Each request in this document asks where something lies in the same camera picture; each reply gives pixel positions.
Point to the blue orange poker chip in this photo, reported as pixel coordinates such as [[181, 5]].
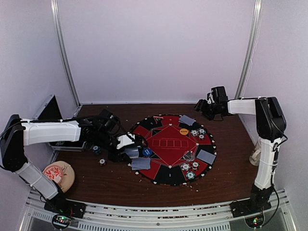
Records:
[[185, 167]]

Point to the grey cards seat six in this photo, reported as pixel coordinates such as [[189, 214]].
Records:
[[186, 120]]

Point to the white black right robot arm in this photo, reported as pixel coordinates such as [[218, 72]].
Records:
[[270, 124]]

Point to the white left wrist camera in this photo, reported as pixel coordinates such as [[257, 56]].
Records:
[[125, 140]]

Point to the aluminium front rail base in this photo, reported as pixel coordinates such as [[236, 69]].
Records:
[[211, 217]]

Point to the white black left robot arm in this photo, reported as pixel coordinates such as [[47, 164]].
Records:
[[20, 133]]

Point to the grey cards seat nine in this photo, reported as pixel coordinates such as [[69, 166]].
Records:
[[206, 157]]

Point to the right aluminium frame post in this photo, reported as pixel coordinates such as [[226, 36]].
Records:
[[252, 43]]

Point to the blue small blind button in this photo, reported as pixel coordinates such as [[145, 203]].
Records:
[[147, 152]]

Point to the beige red patterned bowl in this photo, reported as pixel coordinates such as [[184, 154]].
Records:
[[61, 173]]

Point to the clear dealer button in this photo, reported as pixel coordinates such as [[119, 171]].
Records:
[[189, 156]]

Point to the aluminium poker case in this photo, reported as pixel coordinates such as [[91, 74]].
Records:
[[50, 110]]

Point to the grey cards seat two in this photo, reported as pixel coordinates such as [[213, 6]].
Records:
[[141, 164]]

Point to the orange big blind button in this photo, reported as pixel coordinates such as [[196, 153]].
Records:
[[184, 131]]

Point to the left aluminium frame post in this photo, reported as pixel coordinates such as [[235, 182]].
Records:
[[63, 53]]

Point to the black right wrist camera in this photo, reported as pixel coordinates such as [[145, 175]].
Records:
[[219, 94]]

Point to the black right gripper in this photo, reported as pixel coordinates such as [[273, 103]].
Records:
[[201, 106]]

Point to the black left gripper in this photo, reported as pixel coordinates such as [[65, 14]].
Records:
[[117, 157]]

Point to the aluminium frame post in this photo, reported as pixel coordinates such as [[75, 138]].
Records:
[[63, 53], [252, 43]]

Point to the round red black poker mat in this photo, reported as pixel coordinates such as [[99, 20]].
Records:
[[162, 133]]

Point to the brown red chip stack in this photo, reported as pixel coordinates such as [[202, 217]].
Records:
[[102, 162]]

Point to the brown white poker chip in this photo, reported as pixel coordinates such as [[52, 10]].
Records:
[[195, 166]]

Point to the beige ceramic mug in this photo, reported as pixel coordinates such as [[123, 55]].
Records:
[[254, 158]]

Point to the green blue poker chip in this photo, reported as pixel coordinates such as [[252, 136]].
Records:
[[190, 175]]

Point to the green blue chip stack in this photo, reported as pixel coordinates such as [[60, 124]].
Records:
[[96, 150]]

